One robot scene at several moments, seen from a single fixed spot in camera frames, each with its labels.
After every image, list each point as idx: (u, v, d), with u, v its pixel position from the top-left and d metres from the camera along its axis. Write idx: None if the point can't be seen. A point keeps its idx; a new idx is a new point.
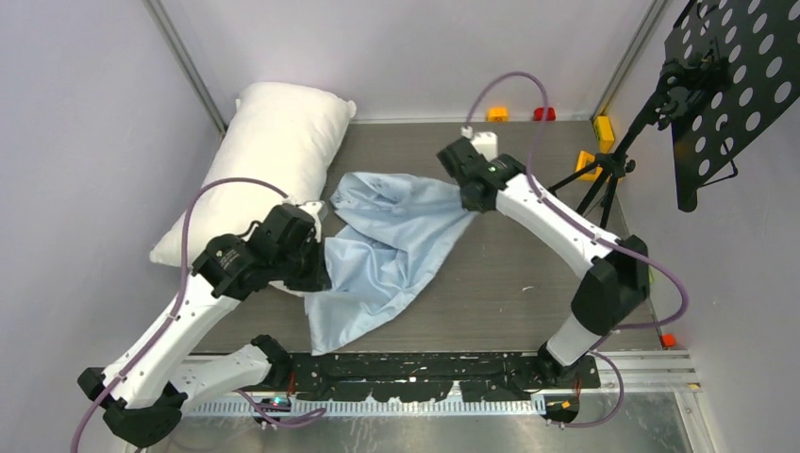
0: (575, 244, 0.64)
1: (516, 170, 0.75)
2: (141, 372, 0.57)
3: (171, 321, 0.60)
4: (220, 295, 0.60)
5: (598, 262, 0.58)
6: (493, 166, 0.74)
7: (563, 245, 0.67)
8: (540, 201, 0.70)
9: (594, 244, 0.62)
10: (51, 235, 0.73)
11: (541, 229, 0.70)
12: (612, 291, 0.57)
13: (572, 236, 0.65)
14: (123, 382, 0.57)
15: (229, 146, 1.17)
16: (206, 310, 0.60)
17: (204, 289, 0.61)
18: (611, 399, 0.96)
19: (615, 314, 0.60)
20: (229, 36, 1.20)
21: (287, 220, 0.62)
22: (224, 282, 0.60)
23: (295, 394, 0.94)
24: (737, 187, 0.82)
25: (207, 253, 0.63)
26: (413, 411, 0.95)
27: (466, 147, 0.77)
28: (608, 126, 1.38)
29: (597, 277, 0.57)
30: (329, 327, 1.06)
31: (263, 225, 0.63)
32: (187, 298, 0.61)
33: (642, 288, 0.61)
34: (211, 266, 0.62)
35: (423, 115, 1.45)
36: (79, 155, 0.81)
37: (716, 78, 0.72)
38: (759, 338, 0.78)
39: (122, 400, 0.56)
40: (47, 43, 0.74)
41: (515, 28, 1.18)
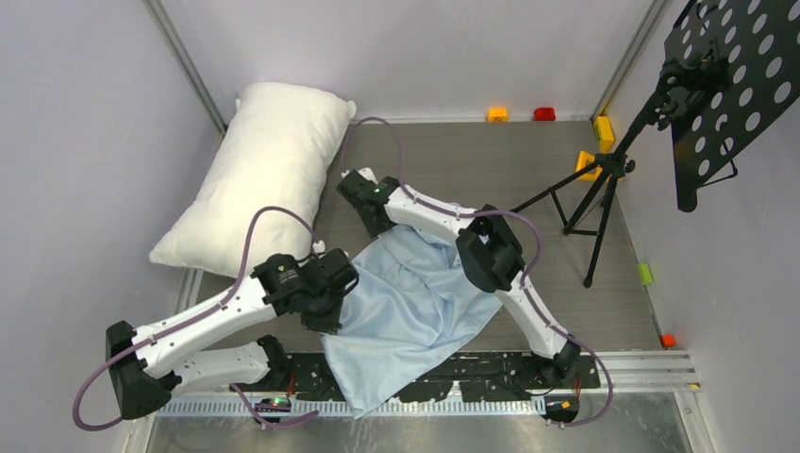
0: (446, 226, 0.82)
1: (393, 185, 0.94)
2: (171, 343, 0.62)
3: (217, 309, 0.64)
4: (268, 303, 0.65)
5: (463, 233, 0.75)
6: (377, 188, 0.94)
7: (439, 227, 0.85)
8: (413, 203, 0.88)
9: (458, 219, 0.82)
10: (51, 233, 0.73)
11: (424, 224, 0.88)
12: (480, 252, 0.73)
13: (440, 220, 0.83)
14: (150, 344, 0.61)
15: (229, 146, 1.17)
16: (252, 312, 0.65)
17: (254, 291, 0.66)
18: (599, 400, 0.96)
19: (498, 270, 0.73)
20: (229, 37, 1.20)
21: (343, 260, 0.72)
22: (276, 293, 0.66)
23: (295, 394, 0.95)
24: (737, 187, 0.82)
25: (269, 263, 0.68)
26: (413, 411, 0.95)
27: (357, 178, 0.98)
28: (608, 126, 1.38)
29: (465, 243, 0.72)
30: (361, 377, 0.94)
31: (321, 260, 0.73)
32: (238, 294, 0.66)
33: (512, 243, 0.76)
34: (267, 275, 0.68)
35: (423, 115, 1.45)
36: (79, 154, 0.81)
37: (717, 78, 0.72)
38: (759, 338, 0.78)
39: (142, 361, 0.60)
40: (47, 42, 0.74)
41: (515, 28, 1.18)
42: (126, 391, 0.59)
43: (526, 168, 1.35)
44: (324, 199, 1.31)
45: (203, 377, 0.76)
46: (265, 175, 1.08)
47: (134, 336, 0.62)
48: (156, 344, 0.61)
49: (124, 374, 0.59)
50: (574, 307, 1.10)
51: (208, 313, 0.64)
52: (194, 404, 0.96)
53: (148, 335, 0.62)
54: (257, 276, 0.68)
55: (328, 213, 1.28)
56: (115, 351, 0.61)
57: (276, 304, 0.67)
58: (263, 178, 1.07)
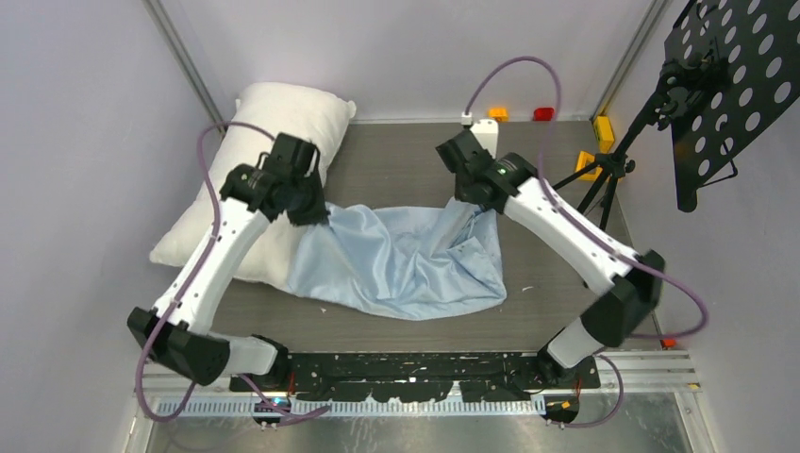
0: (593, 260, 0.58)
1: (526, 174, 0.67)
2: (195, 293, 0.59)
3: (214, 242, 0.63)
4: (256, 210, 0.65)
5: (618, 280, 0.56)
6: (502, 167, 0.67)
7: (574, 258, 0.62)
8: (554, 209, 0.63)
9: (614, 260, 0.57)
10: (51, 233, 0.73)
11: (557, 243, 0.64)
12: (628, 310, 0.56)
13: (590, 250, 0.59)
14: (178, 308, 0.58)
15: (229, 146, 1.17)
16: (246, 226, 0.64)
17: (237, 209, 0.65)
18: (611, 399, 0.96)
19: (628, 326, 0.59)
20: (229, 36, 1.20)
21: (293, 142, 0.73)
22: (257, 199, 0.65)
23: (295, 394, 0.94)
24: (737, 187, 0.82)
25: (230, 181, 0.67)
26: (413, 411, 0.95)
27: (470, 142, 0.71)
28: (608, 126, 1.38)
29: (619, 297, 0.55)
30: (313, 274, 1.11)
31: (274, 153, 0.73)
32: (224, 221, 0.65)
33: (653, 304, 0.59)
34: (235, 189, 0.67)
35: (423, 115, 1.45)
36: (79, 154, 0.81)
37: (716, 78, 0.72)
38: (758, 337, 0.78)
39: (183, 322, 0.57)
40: (47, 42, 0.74)
41: (514, 29, 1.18)
42: (186, 354, 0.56)
43: None
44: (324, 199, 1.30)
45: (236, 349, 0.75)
46: None
47: (156, 312, 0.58)
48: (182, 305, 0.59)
49: (174, 341, 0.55)
50: (574, 306, 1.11)
51: (211, 249, 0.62)
52: (193, 404, 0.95)
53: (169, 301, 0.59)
54: (227, 195, 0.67)
55: None
56: (148, 334, 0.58)
57: (262, 209, 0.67)
58: None
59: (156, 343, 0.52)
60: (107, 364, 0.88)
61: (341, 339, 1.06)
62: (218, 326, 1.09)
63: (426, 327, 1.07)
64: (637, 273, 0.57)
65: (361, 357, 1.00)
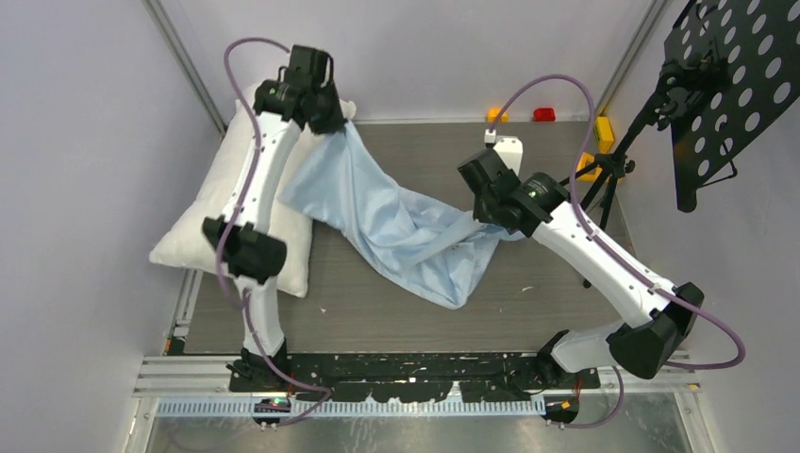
0: (632, 293, 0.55)
1: (560, 197, 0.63)
2: (254, 199, 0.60)
3: (258, 151, 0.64)
4: (290, 119, 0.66)
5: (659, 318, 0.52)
6: (532, 190, 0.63)
7: (608, 288, 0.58)
8: (589, 238, 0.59)
9: (653, 294, 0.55)
10: (51, 233, 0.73)
11: (589, 271, 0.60)
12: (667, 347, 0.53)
13: (626, 282, 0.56)
14: (242, 211, 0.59)
15: (228, 146, 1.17)
16: (284, 133, 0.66)
17: (270, 123, 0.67)
18: (613, 400, 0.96)
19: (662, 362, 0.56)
20: (229, 36, 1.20)
21: (310, 52, 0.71)
22: (288, 108, 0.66)
23: (295, 394, 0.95)
24: (737, 187, 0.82)
25: (259, 96, 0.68)
26: (413, 411, 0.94)
27: (494, 161, 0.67)
28: (608, 126, 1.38)
29: (658, 336, 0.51)
30: (313, 192, 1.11)
31: (292, 63, 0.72)
32: (263, 132, 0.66)
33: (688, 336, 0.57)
34: (266, 104, 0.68)
35: (423, 116, 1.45)
36: (78, 155, 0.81)
37: (716, 78, 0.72)
38: (758, 337, 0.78)
39: (250, 223, 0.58)
40: (46, 42, 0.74)
41: (514, 29, 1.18)
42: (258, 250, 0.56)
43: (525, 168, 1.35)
44: None
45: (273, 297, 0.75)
46: None
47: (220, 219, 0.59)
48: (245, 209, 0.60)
49: (242, 237, 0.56)
50: (574, 307, 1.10)
51: (258, 159, 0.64)
52: (194, 404, 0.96)
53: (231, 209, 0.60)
54: (261, 111, 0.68)
55: None
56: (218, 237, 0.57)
57: (295, 118, 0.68)
58: None
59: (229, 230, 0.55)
60: (107, 364, 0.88)
61: (341, 339, 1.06)
62: (218, 326, 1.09)
63: (426, 327, 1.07)
64: (675, 306, 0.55)
65: (361, 358, 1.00)
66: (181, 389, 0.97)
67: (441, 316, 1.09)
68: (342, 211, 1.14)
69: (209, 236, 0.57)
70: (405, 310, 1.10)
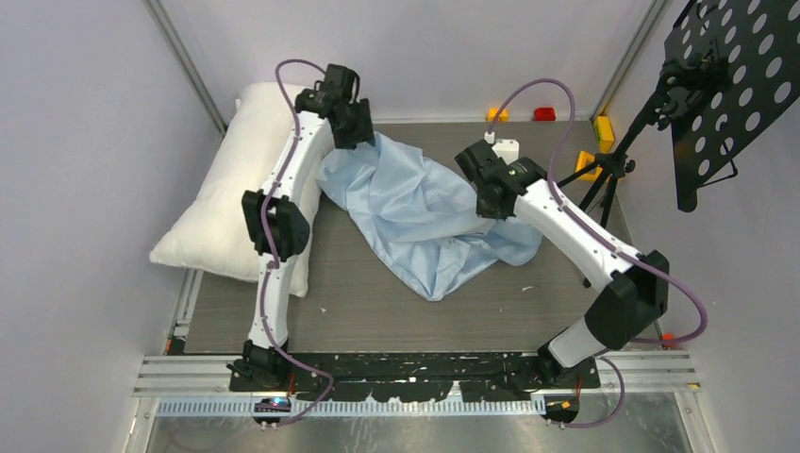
0: (595, 257, 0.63)
1: (537, 176, 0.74)
2: (291, 177, 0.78)
3: (297, 139, 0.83)
4: (324, 118, 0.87)
5: (617, 276, 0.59)
6: (513, 170, 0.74)
7: (580, 257, 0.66)
8: (558, 209, 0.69)
9: (615, 258, 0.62)
10: (51, 234, 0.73)
11: (560, 239, 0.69)
12: (629, 306, 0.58)
13: (591, 247, 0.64)
14: (279, 187, 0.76)
15: (228, 146, 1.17)
16: (319, 128, 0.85)
17: (308, 118, 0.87)
18: (611, 399, 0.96)
19: (632, 329, 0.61)
20: (229, 36, 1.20)
21: (340, 70, 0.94)
22: (323, 108, 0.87)
23: (295, 394, 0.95)
24: (737, 187, 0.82)
25: (301, 99, 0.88)
26: (413, 411, 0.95)
27: (485, 150, 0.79)
28: (608, 126, 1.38)
29: (617, 293, 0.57)
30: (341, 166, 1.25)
31: (327, 78, 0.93)
32: (303, 125, 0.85)
33: (658, 306, 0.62)
34: (306, 105, 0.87)
35: (423, 115, 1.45)
36: (78, 155, 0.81)
37: (716, 78, 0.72)
38: (758, 337, 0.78)
39: (287, 195, 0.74)
40: (47, 43, 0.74)
41: (514, 29, 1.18)
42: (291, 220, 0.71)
43: None
44: (324, 198, 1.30)
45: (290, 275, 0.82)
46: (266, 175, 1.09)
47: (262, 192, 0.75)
48: (281, 185, 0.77)
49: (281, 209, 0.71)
50: (574, 306, 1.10)
51: (297, 146, 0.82)
52: (194, 404, 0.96)
53: (271, 183, 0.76)
54: (302, 110, 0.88)
55: (327, 212, 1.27)
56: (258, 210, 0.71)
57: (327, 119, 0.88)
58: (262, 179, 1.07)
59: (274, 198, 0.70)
60: (108, 363, 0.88)
61: (341, 339, 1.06)
62: (218, 326, 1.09)
63: (425, 327, 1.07)
64: (638, 269, 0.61)
65: (361, 358, 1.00)
66: (181, 389, 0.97)
67: (441, 315, 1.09)
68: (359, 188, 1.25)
69: (249, 209, 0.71)
70: (406, 310, 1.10)
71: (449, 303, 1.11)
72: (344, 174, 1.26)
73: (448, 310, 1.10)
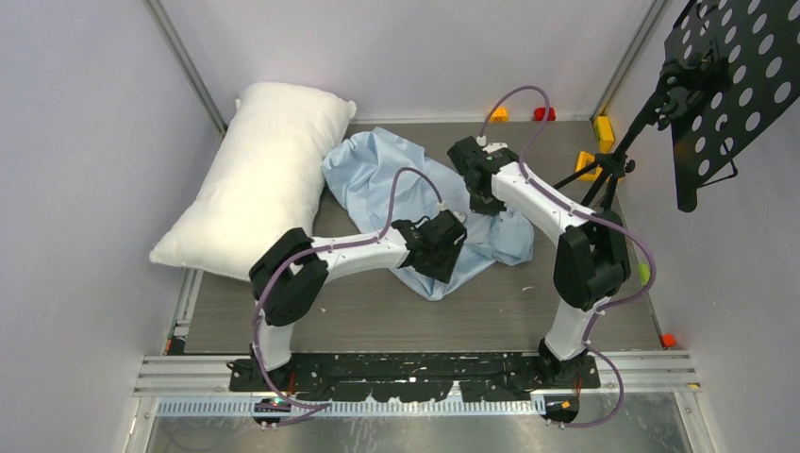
0: (553, 216, 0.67)
1: (510, 159, 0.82)
2: (343, 255, 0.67)
3: (374, 240, 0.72)
4: (408, 251, 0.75)
5: (570, 228, 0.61)
6: (491, 157, 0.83)
7: (545, 222, 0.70)
8: (526, 182, 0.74)
9: (571, 216, 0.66)
10: (51, 233, 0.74)
11: (528, 209, 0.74)
12: (584, 259, 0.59)
13: (551, 209, 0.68)
14: (328, 251, 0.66)
15: (229, 146, 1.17)
16: (397, 251, 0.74)
17: (396, 239, 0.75)
18: (611, 399, 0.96)
19: (594, 288, 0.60)
20: (230, 36, 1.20)
21: (453, 221, 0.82)
22: (412, 244, 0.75)
23: (295, 394, 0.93)
24: (737, 187, 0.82)
25: (403, 226, 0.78)
26: (413, 411, 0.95)
27: (473, 145, 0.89)
28: (608, 126, 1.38)
29: (569, 242, 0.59)
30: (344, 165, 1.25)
31: (433, 221, 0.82)
32: (388, 236, 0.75)
33: (620, 264, 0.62)
34: (401, 227, 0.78)
35: (423, 116, 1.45)
36: (78, 155, 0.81)
37: (716, 78, 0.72)
38: (758, 337, 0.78)
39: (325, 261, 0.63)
40: (47, 43, 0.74)
41: (514, 28, 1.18)
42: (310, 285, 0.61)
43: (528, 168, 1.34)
44: (324, 199, 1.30)
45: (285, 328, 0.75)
46: (265, 175, 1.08)
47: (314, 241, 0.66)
48: (330, 253, 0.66)
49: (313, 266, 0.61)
50: None
51: (369, 243, 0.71)
52: (194, 404, 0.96)
53: (325, 242, 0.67)
54: (394, 228, 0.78)
55: (327, 213, 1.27)
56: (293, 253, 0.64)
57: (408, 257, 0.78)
58: (263, 178, 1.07)
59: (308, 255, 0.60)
60: (108, 364, 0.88)
61: (341, 339, 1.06)
62: (218, 326, 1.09)
63: (425, 327, 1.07)
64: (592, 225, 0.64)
65: (361, 358, 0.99)
66: (181, 389, 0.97)
67: (441, 315, 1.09)
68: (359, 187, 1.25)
69: (285, 244, 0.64)
70: (405, 310, 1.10)
71: (449, 304, 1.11)
72: (345, 173, 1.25)
73: (448, 310, 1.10)
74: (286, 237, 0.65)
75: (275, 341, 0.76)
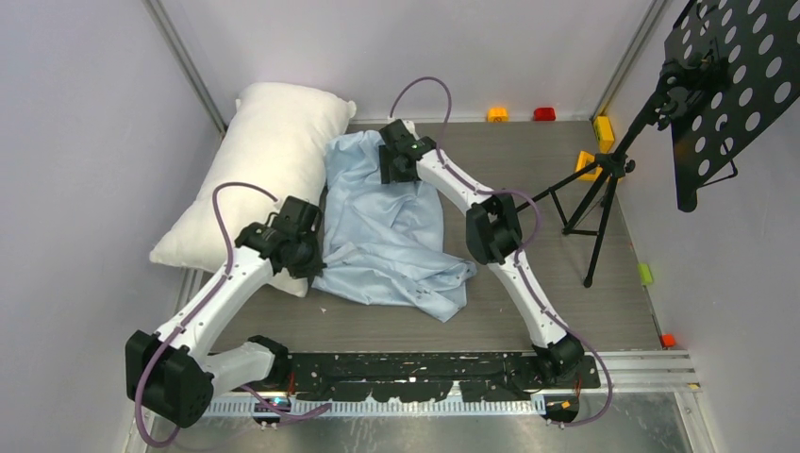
0: (463, 196, 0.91)
1: (430, 146, 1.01)
2: (200, 323, 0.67)
3: (224, 279, 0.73)
4: (266, 258, 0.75)
5: (474, 207, 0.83)
6: (415, 144, 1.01)
7: (458, 198, 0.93)
8: (442, 167, 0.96)
9: (475, 194, 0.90)
10: (52, 234, 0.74)
11: (443, 187, 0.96)
12: (486, 227, 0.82)
13: (460, 190, 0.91)
14: (182, 332, 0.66)
15: (229, 146, 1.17)
16: (255, 268, 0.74)
17: (246, 256, 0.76)
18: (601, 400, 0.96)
19: (493, 245, 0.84)
20: (230, 36, 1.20)
21: (300, 206, 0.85)
22: (267, 247, 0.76)
23: (295, 394, 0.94)
24: (737, 187, 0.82)
25: (246, 232, 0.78)
26: (413, 411, 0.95)
27: (400, 127, 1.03)
28: (608, 126, 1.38)
29: (474, 217, 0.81)
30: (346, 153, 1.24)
31: (282, 214, 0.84)
32: (236, 262, 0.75)
33: (514, 228, 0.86)
34: (250, 241, 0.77)
35: (422, 116, 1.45)
36: (79, 154, 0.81)
37: (716, 78, 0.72)
38: (758, 338, 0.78)
39: (185, 347, 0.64)
40: (46, 43, 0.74)
41: (514, 28, 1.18)
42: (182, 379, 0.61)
43: (528, 168, 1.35)
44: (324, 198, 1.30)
45: (227, 371, 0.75)
46: (264, 174, 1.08)
47: (159, 334, 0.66)
48: (186, 331, 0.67)
49: (172, 362, 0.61)
50: (574, 307, 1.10)
51: (220, 288, 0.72)
52: None
53: (174, 327, 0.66)
54: (242, 245, 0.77)
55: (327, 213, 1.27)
56: (147, 356, 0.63)
57: (271, 259, 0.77)
58: (263, 178, 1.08)
59: (157, 356, 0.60)
60: (108, 364, 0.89)
61: (342, 339, 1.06)
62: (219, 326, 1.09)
63: (425, 327, 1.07)
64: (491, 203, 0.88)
65: (361, 357, 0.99)
66: None
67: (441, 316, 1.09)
68: (350, 178, 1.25)
69: (134, 357, 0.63)
70: (405, 311, 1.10)
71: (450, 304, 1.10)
72: (344, 159, 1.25)
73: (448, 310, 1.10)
74: (127, 352, 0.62)
75: (231, 383, 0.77)
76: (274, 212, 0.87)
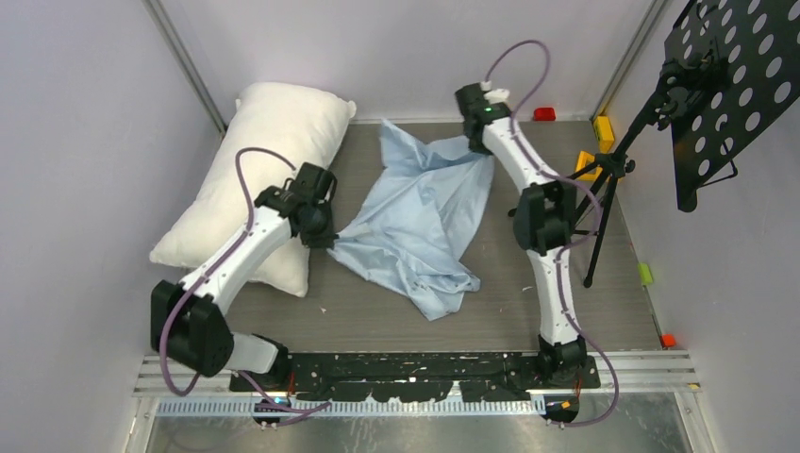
0: (524, 172, 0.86)
1: (505, 114, 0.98)
2: (224, 274, 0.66)
3: (246, 235, 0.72)
4: (285, 217, 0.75)
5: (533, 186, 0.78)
6: (491, 109, 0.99)
7: (516, 169, 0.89)
8: (510, 135, 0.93)
9: (537, 175, 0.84)
10: (51, 235, 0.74)
11: (506, 156, 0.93)
12: (541, 209, 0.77)
13: (524, 164, 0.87)
14: (206, 282, 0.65)
15: (229, 146, 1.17)
16: (275, 226, 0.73)
17: (265, 215, 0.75)
18: (602, 400, 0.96)
19: (542, 231, 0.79)
20: (230, 37, 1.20)
21: (317, 172, 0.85)
22: (285, 208, 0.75)
23: (295, 394, 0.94)
24: (737, 187, 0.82)
25: (265, 193, 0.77)
26: (413, 411, 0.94)
27: (475, 92, 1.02)
28: (608, 126, 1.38)
29: (529, 195, 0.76)
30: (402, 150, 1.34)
31: (299, 177, 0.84)
32: (258, 221, 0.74)
33: (567, 221, 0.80)
34: (268, 202, 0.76)
35: (422, 116, 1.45)
36: (79, 155, 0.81)
37: (716, 78, 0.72)
38: (758, 338, 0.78)
39: (209, 294, 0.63)
40: (46, 43, 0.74)
41: (514, 29, 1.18)
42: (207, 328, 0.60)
43: None
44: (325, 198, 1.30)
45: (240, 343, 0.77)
46: (266, 173, 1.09)
47: (184, 283, 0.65)
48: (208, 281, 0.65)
49: (196, 311, 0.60)
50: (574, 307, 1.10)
51: (242, 242, 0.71)
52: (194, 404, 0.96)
53: (198, 276, 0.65)
54: (260, 207, 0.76)
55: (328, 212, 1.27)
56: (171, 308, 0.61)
57: (289, 219, 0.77)
58: (264, 178, 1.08)
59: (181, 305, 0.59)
60: (108, 365, 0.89)
61: (341, 339, 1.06)
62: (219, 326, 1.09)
63: (425, 327, 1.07)
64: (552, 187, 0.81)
65: (361, 358, 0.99)
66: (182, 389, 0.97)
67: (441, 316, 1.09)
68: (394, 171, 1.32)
69: (158, 307, 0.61)
70: (405, 310, 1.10)
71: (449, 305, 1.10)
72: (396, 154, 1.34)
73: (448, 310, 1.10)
74: (153, 300, 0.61)
75: (238, 363, 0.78)
76: (289, 179, 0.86)
